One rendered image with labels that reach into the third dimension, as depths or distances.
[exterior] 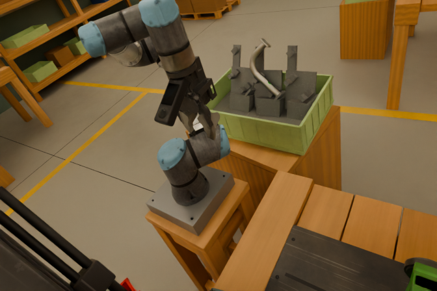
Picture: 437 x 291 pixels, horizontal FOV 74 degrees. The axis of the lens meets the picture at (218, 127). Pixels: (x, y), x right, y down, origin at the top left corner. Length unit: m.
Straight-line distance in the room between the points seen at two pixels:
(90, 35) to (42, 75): 4.96
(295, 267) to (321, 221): 0.18
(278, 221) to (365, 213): 0.27
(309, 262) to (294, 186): 0.28
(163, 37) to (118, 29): 0.13
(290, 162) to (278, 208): 0.33
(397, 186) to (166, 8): 1.98
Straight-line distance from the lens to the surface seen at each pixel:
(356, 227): 1.04
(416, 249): 1.03
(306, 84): 1.46
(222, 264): 1.26
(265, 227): 1.02
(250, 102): 1.57
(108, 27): 0.72
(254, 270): 0.96
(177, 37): 0.63
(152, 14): 0.62
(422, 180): 2.36
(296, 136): 1.29
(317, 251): 0.97
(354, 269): 0.95
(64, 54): 5.89
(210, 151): 1.02
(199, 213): 1.10
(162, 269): 2.17
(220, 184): 1.15
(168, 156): 1.01
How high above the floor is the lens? 1.76
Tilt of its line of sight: 36 degrees down
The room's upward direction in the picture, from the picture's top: 19 degrees counter-clockwise
